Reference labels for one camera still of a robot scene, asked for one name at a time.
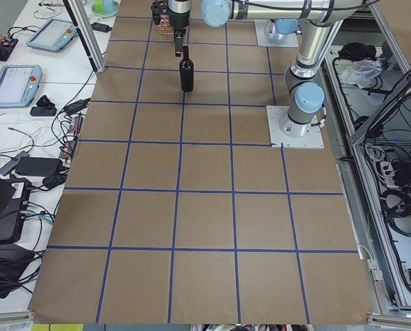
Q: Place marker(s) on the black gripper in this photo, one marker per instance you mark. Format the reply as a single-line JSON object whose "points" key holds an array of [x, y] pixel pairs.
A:
{"points": [[178, 16]]}

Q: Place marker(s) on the dark wine bottle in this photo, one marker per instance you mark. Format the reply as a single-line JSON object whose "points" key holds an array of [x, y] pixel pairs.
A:
{"points": [[186, 69]]}

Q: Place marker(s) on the black power adapter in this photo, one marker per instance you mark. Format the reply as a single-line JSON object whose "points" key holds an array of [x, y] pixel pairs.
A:
{"points": [[101, 27]]}

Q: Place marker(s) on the green bowl with blocks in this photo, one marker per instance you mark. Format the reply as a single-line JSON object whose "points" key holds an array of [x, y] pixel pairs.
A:
{"points": [[105, 8]]}

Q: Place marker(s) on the far teach pendant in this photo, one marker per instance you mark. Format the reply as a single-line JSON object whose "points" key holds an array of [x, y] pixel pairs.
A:
{"points": [[53, 35]]}

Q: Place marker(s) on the teach pendant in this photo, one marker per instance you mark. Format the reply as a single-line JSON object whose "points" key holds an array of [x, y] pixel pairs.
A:
{"points": [[53, 35], [18, 85]]}

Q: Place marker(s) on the near teach pendant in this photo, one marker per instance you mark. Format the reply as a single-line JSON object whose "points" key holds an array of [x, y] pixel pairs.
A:
{"points": [[18, 85]]}

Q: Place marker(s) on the black power brick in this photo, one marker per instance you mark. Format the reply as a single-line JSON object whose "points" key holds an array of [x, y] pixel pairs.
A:
{"points": [[38, 166]]}

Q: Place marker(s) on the black laptop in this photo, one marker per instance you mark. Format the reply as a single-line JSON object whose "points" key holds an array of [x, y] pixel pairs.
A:
{"points": [[14, 198]]}

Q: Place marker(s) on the copper wire wine rack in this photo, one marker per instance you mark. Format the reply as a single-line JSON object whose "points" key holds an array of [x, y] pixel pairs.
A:
{"points": [[164, 26]]}

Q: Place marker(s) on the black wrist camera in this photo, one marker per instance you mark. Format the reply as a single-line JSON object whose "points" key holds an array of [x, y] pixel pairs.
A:
{"points": [[158, 8]]}

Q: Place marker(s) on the aluminium frame post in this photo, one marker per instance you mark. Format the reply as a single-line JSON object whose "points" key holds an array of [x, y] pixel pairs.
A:
{"points": [[81, 22]]}

